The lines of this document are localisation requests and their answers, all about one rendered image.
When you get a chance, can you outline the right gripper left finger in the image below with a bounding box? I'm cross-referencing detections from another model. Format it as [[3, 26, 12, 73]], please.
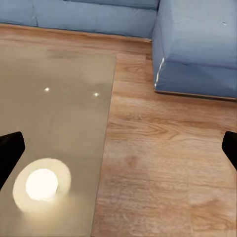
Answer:
[[0, 131, 26, 190]]

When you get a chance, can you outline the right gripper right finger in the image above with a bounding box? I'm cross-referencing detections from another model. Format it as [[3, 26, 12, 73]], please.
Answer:
[[222, 131, 237, 170]]

